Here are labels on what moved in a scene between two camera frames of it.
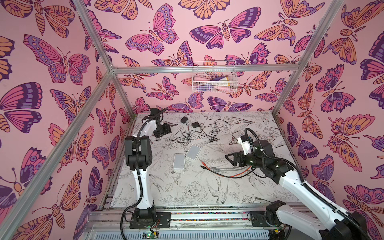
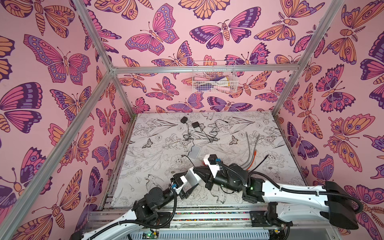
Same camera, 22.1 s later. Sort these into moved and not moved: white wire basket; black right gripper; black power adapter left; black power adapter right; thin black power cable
Moved: black right gripper; thin black power cable
Not moved: black power adapter left; white wire basket; black power adapter right
